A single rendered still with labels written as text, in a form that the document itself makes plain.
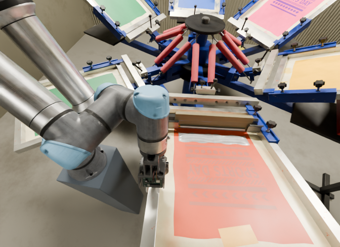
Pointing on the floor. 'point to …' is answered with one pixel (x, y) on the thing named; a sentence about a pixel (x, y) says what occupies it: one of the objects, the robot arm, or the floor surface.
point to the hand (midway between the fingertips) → (154, 182)
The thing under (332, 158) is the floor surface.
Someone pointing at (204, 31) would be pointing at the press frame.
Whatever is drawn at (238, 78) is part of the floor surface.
